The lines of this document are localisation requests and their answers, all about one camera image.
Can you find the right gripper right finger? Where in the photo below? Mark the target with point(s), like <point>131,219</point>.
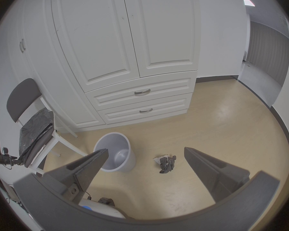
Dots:
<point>207,174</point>

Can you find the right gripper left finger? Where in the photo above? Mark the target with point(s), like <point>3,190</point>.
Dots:
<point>86,172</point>

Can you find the black plastic bag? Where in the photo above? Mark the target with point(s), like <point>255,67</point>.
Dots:
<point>33,129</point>

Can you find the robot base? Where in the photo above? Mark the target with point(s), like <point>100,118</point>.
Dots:
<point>103,210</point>

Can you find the crumpled black plastic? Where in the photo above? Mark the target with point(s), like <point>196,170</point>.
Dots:
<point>166,165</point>

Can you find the white trash bin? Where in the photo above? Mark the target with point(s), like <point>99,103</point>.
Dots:
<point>121,148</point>

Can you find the crumpled white paper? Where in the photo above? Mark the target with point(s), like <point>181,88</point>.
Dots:
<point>157,159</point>

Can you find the white chair grey cushions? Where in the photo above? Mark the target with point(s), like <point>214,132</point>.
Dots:
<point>21,97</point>

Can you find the grey curtain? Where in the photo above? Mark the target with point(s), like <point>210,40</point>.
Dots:
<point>267,49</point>

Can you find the white wardrobe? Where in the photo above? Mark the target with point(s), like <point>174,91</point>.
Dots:
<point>98,32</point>

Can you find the ceiling light panel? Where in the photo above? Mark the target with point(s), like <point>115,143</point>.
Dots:
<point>249,2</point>

